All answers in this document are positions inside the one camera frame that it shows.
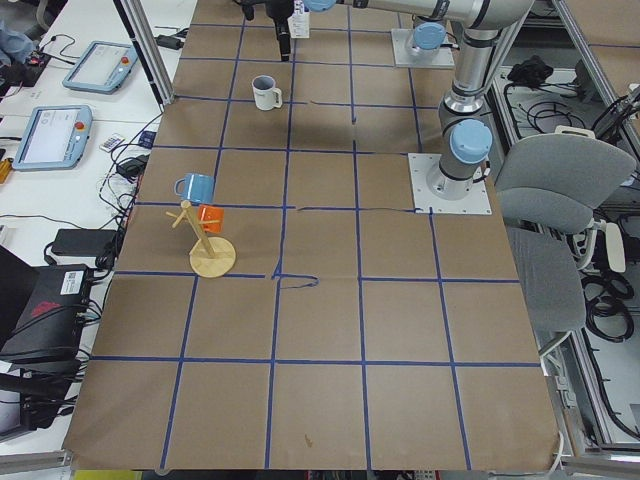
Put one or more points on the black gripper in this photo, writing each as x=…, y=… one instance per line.
x=278, y=11

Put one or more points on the blue white milk carton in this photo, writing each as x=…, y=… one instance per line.
x=299, y=22

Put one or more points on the white ribbed mug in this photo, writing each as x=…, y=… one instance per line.
x=267, y=96

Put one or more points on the black power adapter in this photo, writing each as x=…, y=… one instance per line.
x=169, y=42

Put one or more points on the upper teach pendant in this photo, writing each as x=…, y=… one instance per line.
x=102, y=68

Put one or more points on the teach pendant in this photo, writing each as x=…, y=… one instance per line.
x=55, y=138
x=102, y=68

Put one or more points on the blue mug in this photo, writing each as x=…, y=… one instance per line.
x=195, y=188

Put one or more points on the orange mug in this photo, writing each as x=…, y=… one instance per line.
x=210, y=218

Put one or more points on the small remote control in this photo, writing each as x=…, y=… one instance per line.
x=112, y=142

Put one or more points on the wooden mug tree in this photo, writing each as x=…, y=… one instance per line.
x=211, y=256

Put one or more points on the lower teach pendant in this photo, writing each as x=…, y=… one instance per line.
x=55, y=138

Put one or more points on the black power brick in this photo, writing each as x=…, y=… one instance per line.
x=82, y=242

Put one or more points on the grey office chair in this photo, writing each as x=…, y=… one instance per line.
x=548, y=189

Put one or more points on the black electronics box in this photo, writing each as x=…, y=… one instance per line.
x=40, y=308

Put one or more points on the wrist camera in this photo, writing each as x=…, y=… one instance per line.
x=247, y=7

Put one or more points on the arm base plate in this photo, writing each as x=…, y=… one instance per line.
x=434, y=193
x=405, y=56

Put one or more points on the aluminium frame post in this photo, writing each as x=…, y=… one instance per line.
x=133, y=17

